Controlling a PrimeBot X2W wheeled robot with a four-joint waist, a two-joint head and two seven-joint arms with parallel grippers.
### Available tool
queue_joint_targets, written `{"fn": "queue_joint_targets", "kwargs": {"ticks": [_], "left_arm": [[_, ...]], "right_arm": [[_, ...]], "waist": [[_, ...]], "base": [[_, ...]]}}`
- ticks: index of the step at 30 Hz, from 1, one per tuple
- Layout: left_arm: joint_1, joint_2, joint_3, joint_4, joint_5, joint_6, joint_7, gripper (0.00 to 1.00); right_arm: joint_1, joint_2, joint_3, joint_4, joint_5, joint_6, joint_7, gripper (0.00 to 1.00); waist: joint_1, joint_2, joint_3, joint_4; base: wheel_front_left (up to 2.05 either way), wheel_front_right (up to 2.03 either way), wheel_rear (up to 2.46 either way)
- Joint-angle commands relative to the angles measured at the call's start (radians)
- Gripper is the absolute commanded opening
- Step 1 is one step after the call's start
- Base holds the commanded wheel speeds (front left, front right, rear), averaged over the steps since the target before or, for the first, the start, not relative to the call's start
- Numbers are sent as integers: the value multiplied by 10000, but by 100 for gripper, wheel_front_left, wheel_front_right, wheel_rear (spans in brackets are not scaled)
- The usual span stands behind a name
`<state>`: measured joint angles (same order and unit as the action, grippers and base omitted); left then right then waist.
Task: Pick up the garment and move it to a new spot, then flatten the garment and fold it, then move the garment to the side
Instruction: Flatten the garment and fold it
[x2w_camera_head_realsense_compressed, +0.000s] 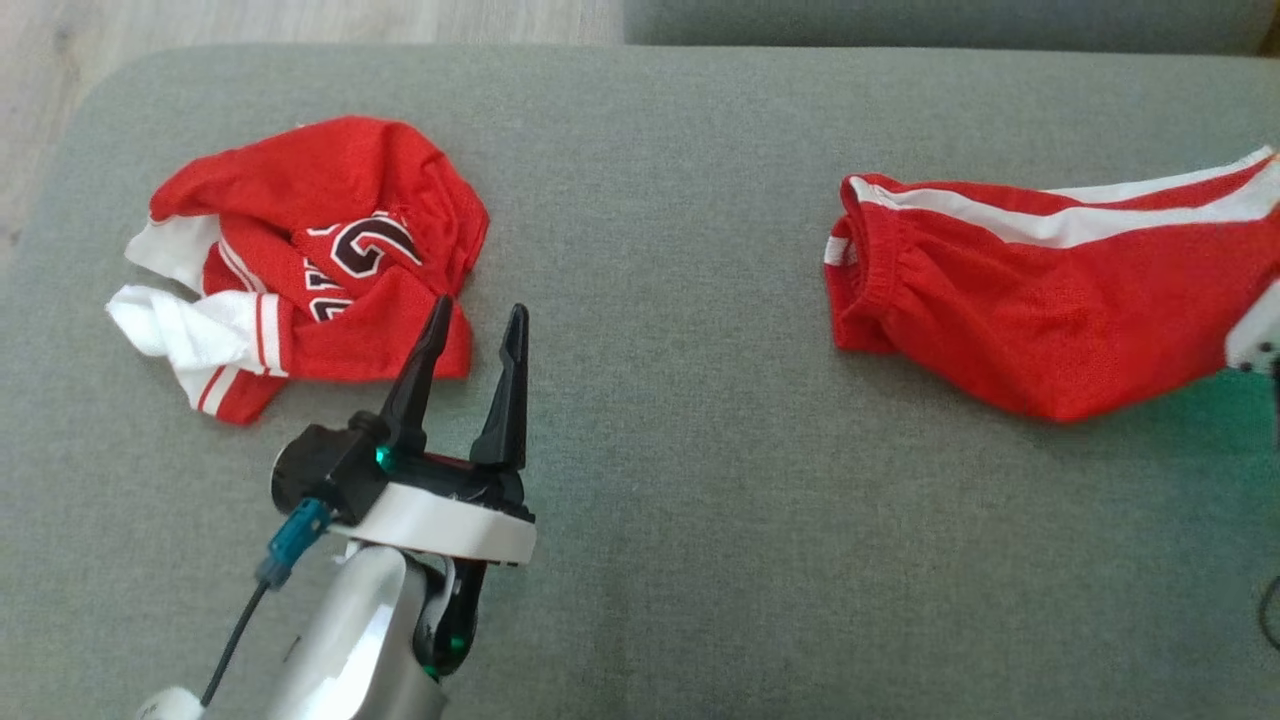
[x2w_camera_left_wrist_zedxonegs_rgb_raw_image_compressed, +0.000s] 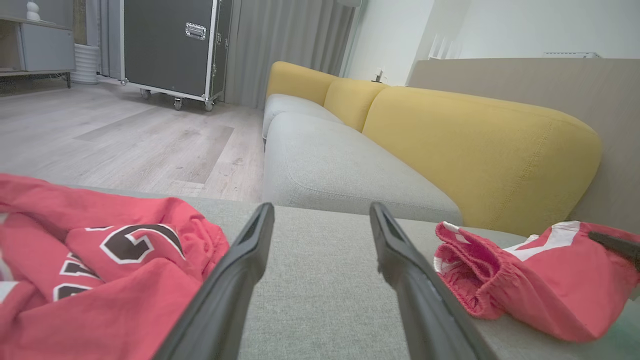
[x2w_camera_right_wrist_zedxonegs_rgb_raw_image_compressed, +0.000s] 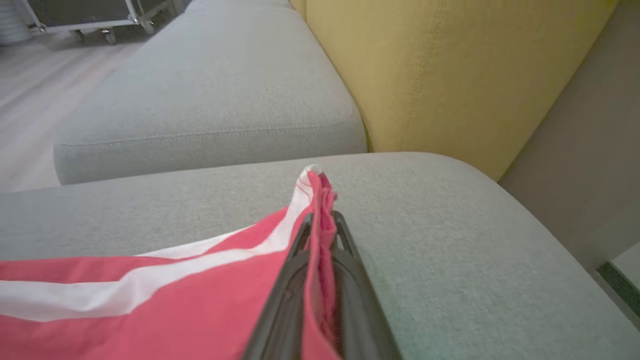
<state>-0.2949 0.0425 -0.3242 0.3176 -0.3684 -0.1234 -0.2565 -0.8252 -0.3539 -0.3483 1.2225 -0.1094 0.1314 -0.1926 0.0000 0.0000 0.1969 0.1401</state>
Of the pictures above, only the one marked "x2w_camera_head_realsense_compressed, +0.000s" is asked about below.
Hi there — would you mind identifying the red basketball jersey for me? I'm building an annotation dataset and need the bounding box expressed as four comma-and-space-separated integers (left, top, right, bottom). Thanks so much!
105, 116, 491, 426

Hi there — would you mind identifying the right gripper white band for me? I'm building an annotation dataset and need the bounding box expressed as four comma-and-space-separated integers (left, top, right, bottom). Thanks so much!
1224, 284, 1280, 375

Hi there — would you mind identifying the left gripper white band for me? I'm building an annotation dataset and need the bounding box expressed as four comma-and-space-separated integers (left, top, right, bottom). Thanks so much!
338, 295, 539, 569

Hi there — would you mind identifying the grey sofa seat cushion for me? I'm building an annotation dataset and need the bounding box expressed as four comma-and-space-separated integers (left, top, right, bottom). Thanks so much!
0, 44, 1280, 720

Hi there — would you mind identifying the red shorts white stripe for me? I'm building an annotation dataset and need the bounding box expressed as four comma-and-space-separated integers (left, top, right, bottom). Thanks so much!
825, 146, 1280, 424

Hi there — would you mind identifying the grey sofa back cushion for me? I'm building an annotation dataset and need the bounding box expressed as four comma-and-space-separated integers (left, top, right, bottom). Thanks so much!
622, 0, 1280, 56

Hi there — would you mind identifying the left cable blue connector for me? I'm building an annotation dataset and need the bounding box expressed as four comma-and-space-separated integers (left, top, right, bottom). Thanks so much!
200, 497, 333, 707

